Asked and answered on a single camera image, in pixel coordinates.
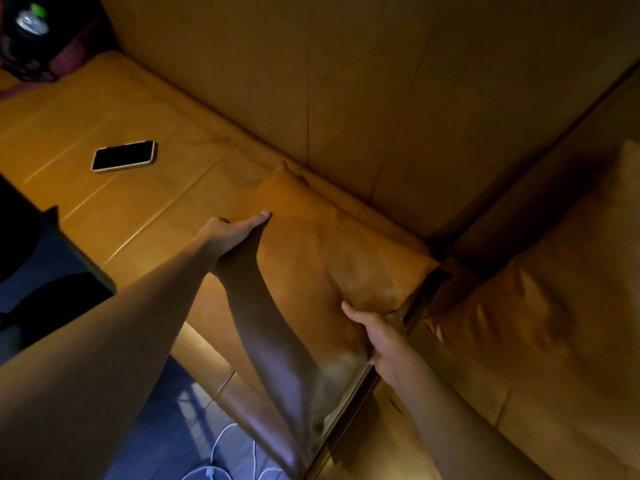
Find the person's left fingers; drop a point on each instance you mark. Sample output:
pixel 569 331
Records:
pixel 252 219

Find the person's right thumb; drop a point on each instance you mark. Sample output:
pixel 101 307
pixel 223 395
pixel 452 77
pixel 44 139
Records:
pixel 354 314

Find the person's right forearm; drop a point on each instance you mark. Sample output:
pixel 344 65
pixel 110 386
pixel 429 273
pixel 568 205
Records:
pixel 450 429

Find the white-edged black smartphone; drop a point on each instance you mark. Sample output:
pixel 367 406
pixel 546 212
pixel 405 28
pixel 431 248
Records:
pixel 123 156

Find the tan leather corner sofa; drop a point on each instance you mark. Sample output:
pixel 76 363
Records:
pixel 350 69

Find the tan leather cushion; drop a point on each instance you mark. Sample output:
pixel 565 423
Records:
pixel 550 294
pixel 320 244

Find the clear bottle with green cap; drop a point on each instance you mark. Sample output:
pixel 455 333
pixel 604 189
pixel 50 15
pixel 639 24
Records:
pixel 31 22

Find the person's left forearm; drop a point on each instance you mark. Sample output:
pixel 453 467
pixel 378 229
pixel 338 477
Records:
pixel 100 354

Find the person's right hand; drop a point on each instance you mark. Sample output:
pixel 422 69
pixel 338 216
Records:
pixel 385 342

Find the person's left hand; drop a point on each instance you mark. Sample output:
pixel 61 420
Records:
pixel 220 237

